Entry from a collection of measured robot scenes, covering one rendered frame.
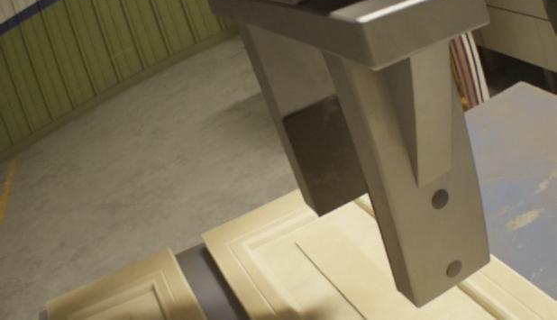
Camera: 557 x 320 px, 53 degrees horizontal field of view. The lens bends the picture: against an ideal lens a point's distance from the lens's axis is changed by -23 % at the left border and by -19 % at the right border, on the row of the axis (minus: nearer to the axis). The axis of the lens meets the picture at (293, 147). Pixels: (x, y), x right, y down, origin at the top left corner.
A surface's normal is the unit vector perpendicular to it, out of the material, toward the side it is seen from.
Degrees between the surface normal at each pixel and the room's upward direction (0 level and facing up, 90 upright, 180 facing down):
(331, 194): 90
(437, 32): 90
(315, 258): 0
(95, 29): 90
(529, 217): 0
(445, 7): 90
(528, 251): 0
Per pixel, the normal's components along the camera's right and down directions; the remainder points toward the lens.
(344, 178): 0.33, 0.26
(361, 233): -0.15, -0.93
